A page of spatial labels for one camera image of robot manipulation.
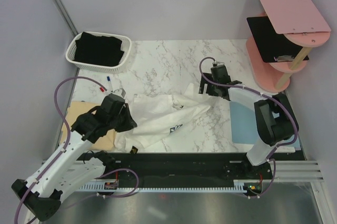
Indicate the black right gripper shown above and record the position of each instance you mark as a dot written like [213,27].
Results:
[209,90]

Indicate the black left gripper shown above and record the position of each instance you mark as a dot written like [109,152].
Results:
[130,123]

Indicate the white daisy print t shirt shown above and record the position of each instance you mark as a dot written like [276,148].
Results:
[160,116]

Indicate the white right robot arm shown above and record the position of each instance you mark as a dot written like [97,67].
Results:
[275,120]

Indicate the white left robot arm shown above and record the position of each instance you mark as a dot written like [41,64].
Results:
[43,192]

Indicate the folded cream t shirt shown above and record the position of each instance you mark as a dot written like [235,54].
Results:
[76,108]

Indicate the blue capped white marker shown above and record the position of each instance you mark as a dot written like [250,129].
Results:
[110,83]

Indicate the light blue mat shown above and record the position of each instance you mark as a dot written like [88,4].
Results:
[243,127]

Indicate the black clipboard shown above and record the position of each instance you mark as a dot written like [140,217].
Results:
[272,47]

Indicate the white plastic laundry basket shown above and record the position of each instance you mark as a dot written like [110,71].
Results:
[127,46]

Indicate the black t shirt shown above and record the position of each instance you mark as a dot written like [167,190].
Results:
[98,50]

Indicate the pink tiered wooden shelf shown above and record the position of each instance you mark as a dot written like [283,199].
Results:
[301,23]

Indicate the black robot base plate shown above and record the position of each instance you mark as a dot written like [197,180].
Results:
[181,169]

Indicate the white slotted cable duct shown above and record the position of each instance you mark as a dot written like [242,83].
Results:
[124,187]

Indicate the aluminium frame rail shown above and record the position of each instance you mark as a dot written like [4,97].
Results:
[287,169]

